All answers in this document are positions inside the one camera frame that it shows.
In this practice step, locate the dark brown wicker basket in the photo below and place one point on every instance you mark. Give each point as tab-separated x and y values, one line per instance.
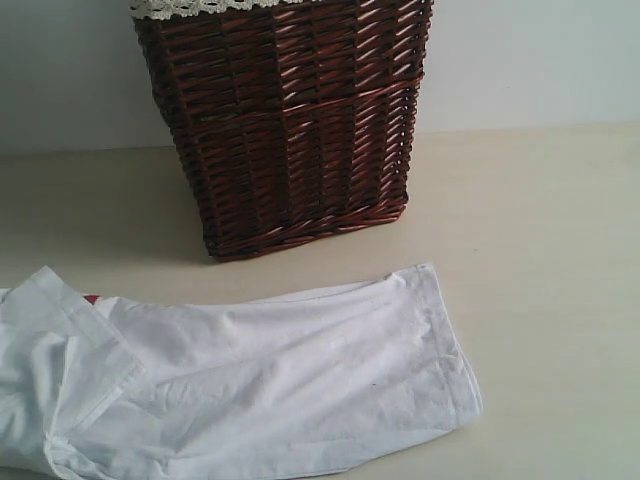
292	122

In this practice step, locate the white shirt garment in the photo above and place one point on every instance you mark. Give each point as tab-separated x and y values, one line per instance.
310	383

